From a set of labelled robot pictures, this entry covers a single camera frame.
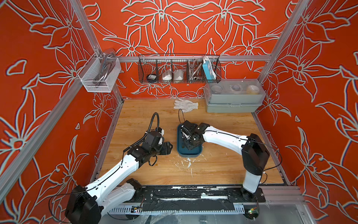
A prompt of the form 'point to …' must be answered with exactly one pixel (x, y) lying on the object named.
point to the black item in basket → (152, 77)
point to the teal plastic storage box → (182, 150)
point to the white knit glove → (187, 106)
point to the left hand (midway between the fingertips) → (169, 145)
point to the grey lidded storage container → (230, 95)
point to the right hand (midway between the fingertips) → (186, 145)
